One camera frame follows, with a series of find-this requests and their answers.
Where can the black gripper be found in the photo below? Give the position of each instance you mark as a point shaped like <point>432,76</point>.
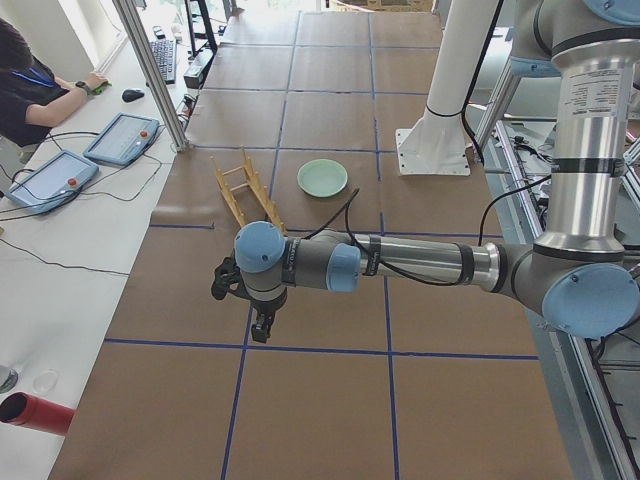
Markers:
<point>264,305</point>

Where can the light green ceramic plate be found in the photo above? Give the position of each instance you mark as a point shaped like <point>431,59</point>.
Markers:
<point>322,178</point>

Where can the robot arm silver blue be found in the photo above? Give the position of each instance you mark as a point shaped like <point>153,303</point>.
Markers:
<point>573,273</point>

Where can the wooden dish rack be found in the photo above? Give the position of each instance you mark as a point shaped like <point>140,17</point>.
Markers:
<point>242,182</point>

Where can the far blue teach pendant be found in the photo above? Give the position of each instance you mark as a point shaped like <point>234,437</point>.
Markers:
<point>123,140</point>

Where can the blue teach pendant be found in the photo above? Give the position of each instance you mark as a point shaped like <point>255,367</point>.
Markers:
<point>123,140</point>
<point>54,183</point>

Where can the near blue teach pendant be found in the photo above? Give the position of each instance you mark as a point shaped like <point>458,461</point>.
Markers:
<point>54,183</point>

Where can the red cylindrical bottle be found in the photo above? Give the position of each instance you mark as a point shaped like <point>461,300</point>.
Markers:
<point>28,411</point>

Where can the black computer mouse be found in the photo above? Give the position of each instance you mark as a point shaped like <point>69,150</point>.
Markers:
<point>132,94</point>

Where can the black computer keyboard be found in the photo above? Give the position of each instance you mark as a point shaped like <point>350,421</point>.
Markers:
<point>164,54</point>

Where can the seated person dark shirt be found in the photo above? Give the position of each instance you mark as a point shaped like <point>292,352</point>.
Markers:
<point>33,99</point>

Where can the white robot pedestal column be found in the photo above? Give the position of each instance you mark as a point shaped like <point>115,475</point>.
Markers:
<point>435,145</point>

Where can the aluminium frame post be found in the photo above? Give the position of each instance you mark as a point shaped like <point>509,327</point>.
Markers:
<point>134,29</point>

